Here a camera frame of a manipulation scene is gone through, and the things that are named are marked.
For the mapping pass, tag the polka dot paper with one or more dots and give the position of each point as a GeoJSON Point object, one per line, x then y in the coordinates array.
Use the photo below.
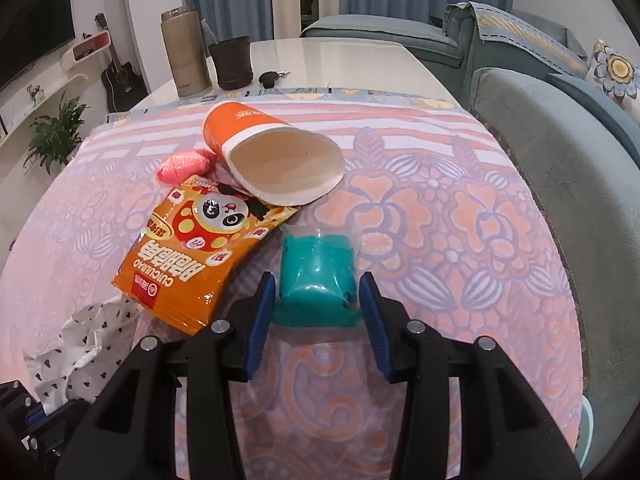
{"type": "Point", "coordinates": [85, 350]}

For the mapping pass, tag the green potted plant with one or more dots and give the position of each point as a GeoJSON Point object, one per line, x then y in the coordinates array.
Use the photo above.
{"type": "Point", "coordinates": [57, 135]}

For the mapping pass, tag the pink plastic wrapper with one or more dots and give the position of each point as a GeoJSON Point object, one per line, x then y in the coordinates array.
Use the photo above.
{"type": "Point", "coordinates": [182, 166]}

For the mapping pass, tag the orange snack bag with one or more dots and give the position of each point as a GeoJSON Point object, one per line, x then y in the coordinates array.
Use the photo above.
{"type": "Point", "coordinates": [200, 250]}

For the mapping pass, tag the black car key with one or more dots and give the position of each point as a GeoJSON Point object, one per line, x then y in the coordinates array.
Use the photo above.
{"type": "Point", "coordinates": [270, 78]}

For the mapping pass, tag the orange paper cup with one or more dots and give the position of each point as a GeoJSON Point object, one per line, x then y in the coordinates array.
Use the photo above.
{"type": "Point", "coordinates": [260, 140]}

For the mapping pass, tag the pink floral tablecloth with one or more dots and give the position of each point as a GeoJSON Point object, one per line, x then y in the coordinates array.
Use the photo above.
{"type": "Point", "coordinates": [450, 260]}

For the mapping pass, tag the black television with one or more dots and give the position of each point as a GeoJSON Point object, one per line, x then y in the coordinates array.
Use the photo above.
{"type": "Point", "coordinates": [35, 30]}

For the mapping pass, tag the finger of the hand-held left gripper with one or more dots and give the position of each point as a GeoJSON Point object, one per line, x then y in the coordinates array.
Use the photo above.
{"type": "Point", "coordinates": [30, 425]}

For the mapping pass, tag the floral cushion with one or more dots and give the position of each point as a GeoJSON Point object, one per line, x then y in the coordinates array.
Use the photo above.
{"type": "Point", "coordinates": [617, 72]}

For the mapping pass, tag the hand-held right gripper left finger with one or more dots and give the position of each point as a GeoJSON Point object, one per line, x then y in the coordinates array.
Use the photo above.
{"type": "Point", "coordinates": [262, 320]}

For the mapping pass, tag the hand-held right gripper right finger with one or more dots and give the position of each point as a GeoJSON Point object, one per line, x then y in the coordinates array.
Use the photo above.
{"type": "Point", "coordinates": [372, 320]}

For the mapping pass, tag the light blue bin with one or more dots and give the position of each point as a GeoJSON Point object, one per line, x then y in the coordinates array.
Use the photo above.
{"type": "Point", "coordinates": [586, 430]}

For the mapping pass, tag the beige thermos bottle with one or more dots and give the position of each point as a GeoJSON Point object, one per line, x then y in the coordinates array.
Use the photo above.
{"type": "Point", "coordinates": [186, 55]}

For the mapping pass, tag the red and white shelf box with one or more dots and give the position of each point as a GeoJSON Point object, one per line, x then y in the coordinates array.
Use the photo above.
{"type": "Point", "coordinates": [87, 50]}

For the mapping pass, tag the dark brown cup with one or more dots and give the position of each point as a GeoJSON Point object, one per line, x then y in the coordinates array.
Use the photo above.
{"type": "Point", "coordinates": [231, 62]}

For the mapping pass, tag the black acoustic guitar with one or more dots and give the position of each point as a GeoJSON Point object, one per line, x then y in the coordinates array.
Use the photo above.
{"type": "Point", "coordinates": [122, 85]}

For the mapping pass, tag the teal sofa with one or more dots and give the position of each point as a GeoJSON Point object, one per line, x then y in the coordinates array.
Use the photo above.
{"type": "Point", "coordinates": [575, 200]}

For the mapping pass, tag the blue cushion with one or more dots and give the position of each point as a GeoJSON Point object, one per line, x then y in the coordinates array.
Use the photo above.
{"type": "Point", "coordinates": [600, 105]}

